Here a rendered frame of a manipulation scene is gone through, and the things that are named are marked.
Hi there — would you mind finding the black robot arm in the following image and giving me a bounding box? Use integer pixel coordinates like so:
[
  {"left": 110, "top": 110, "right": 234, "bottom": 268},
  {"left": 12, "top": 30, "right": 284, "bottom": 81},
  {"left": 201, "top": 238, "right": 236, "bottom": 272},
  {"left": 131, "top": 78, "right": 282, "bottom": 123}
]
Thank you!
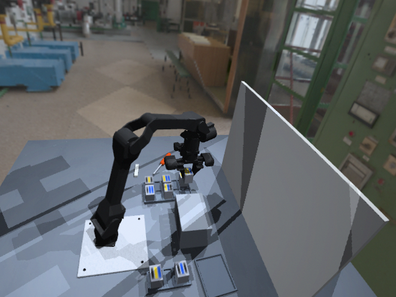
[{"left": 90, "top": 111, "right": 217, "bottom": 247}]

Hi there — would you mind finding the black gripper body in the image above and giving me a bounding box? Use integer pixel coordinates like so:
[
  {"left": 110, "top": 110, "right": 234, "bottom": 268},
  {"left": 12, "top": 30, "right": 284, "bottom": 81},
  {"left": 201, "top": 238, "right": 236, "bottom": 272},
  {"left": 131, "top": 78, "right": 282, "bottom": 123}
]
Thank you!
[{"left": 164, "top": 144, "right": 214, "bottom": 170}]

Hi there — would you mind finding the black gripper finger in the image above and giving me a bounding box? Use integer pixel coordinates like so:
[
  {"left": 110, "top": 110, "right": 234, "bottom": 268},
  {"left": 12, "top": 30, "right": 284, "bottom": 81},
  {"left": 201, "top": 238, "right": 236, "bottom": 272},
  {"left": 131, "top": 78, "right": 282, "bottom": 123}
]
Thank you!
[
  {"left": 192, "top": 163, "right": 204, "bottom": 175},
  {"left": 177, "top": 166, "right": 185, "bottom": 178}
]

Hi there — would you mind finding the large grey flat panel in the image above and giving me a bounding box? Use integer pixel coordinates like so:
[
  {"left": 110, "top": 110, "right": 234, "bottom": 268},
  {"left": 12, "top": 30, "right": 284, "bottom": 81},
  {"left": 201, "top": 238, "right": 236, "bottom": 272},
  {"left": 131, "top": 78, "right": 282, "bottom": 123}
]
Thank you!
[{"left": 222, "top": 82, "right": 389, "bottom": 297}]

